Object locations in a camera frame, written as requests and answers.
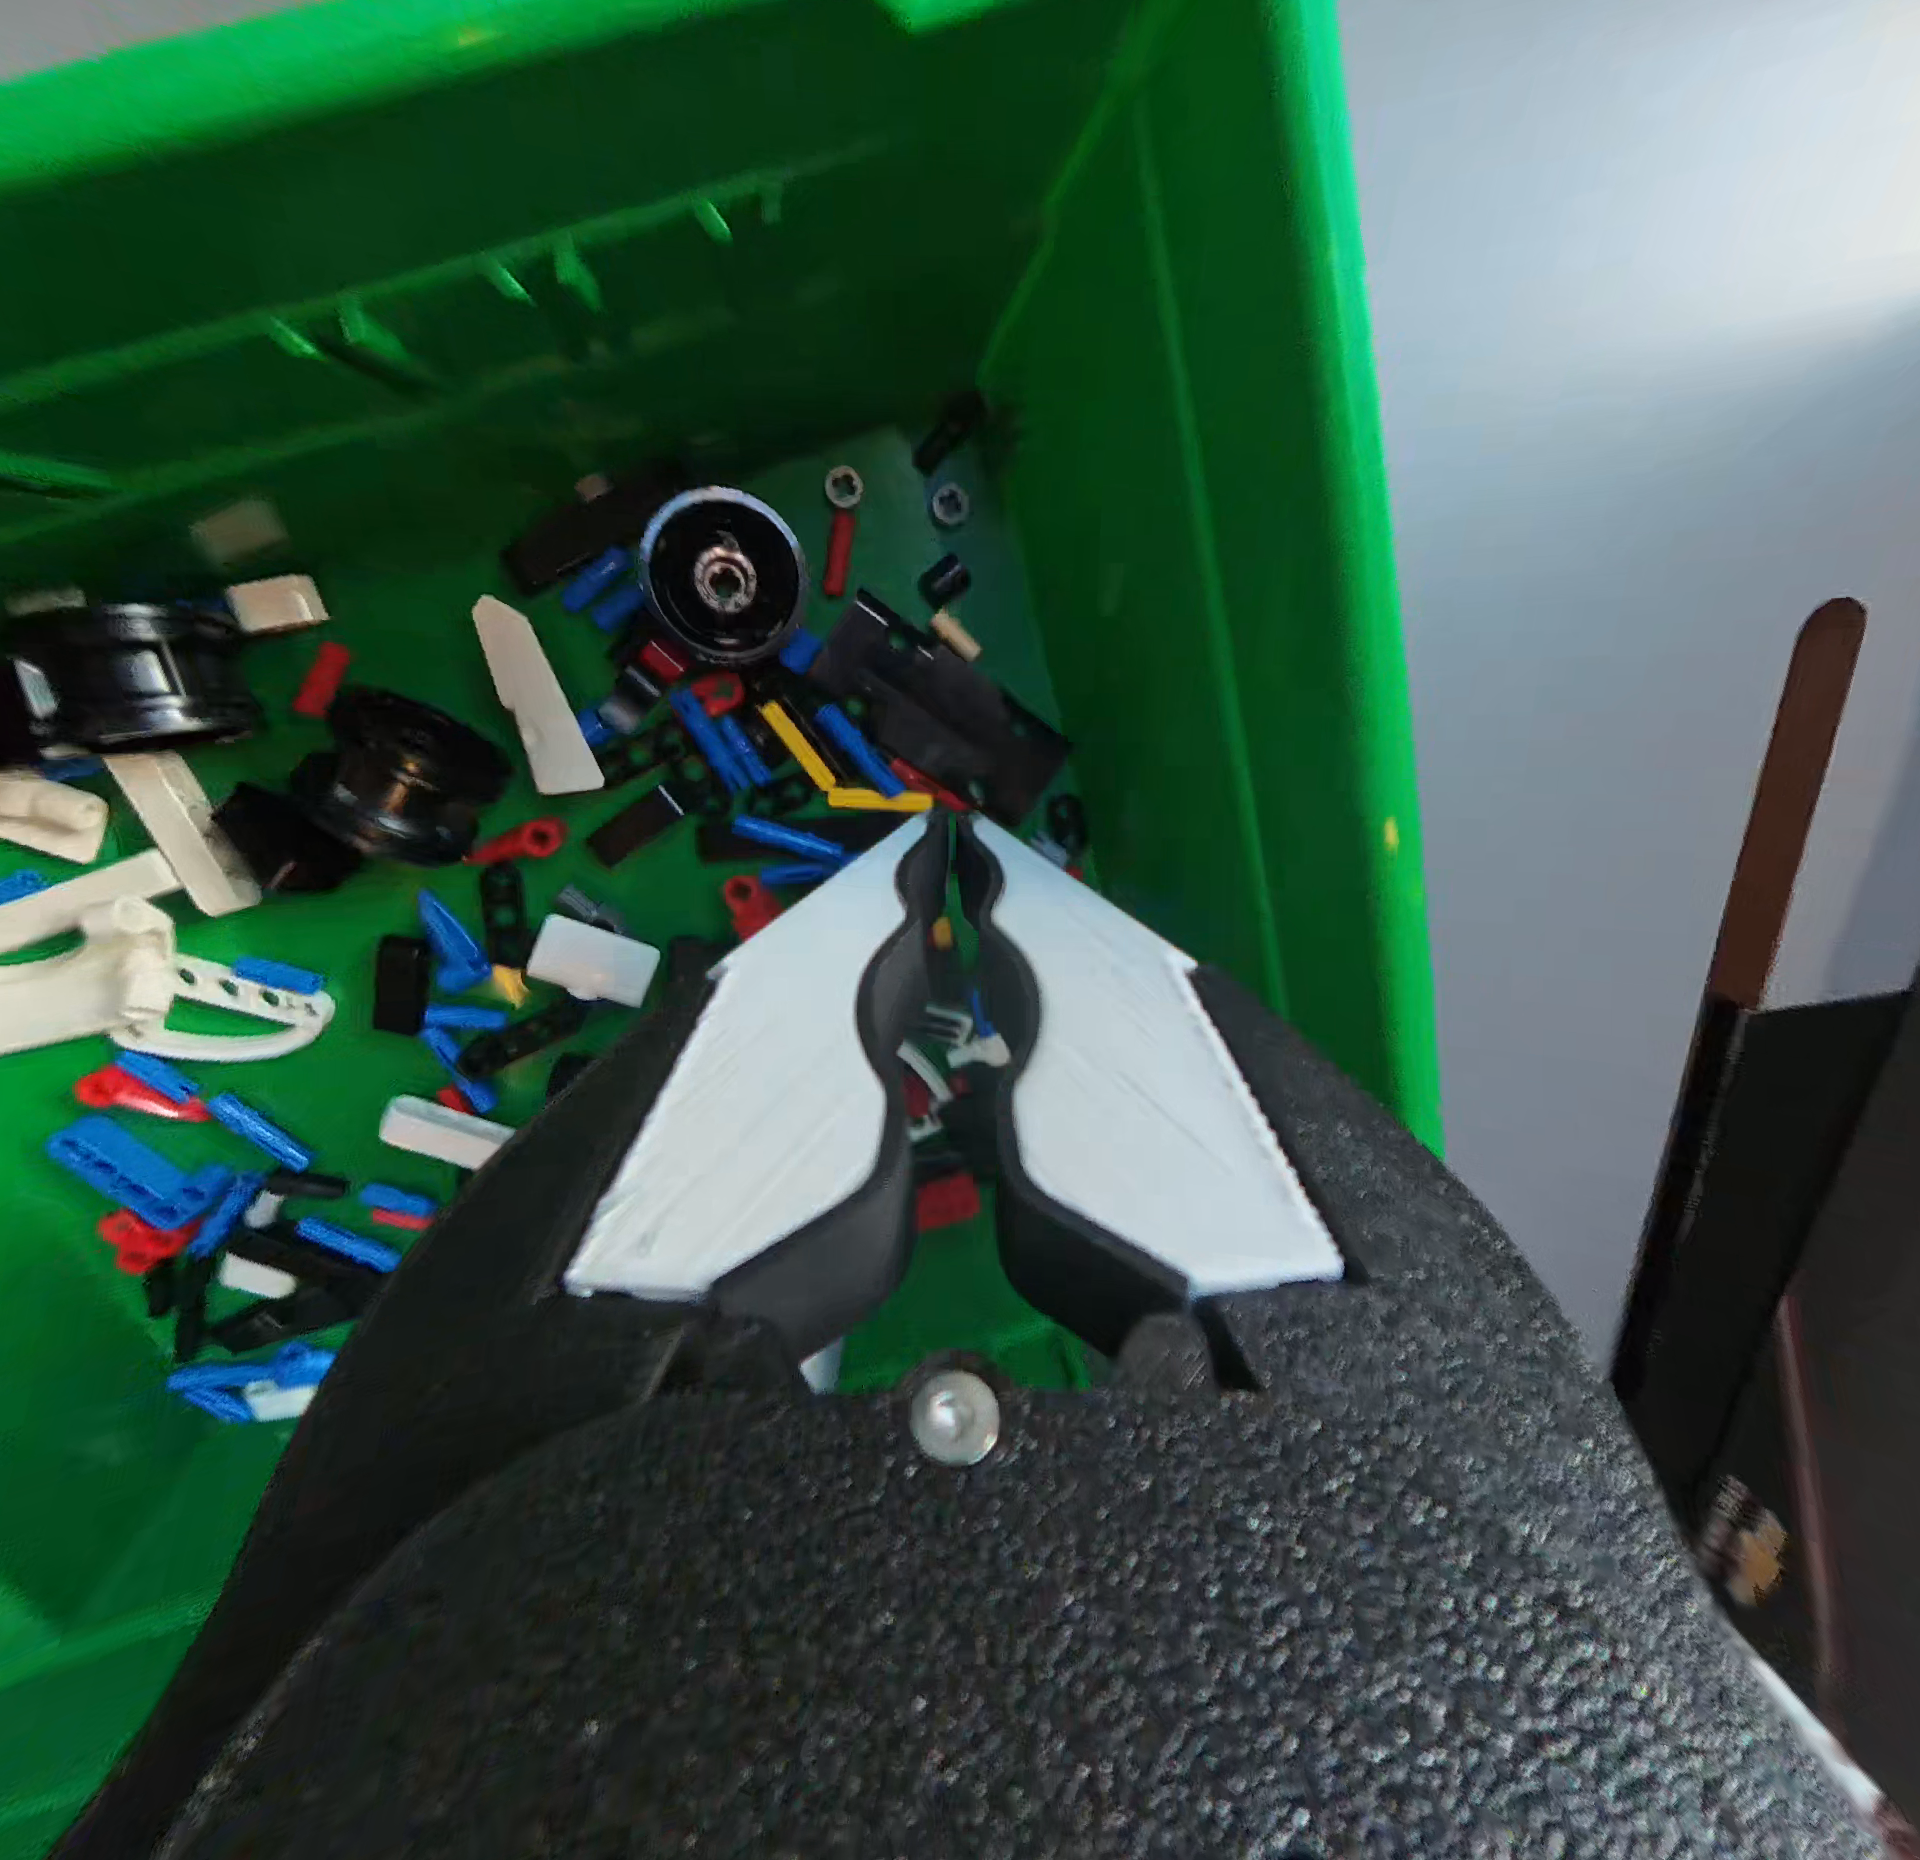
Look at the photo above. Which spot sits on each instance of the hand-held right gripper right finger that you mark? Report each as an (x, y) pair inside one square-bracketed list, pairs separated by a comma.
[(1154, 1123)]

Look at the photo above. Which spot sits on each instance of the black toy set box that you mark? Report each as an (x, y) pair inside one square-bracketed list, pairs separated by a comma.
[(1800, 1290)]

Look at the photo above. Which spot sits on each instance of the pile of brick pieces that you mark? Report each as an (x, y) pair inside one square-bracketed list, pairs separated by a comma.
[(705, 751)]

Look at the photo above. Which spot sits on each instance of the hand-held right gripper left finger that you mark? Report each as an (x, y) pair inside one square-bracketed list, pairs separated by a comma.
[(735, 1111)]

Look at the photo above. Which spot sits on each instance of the black toy wheel rim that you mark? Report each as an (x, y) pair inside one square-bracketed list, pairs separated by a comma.
[(719, 585), (136, 675), (399, 779)]

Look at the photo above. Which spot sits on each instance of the green plastic bin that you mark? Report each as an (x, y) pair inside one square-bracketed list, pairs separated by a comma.
[(1200, 539)]

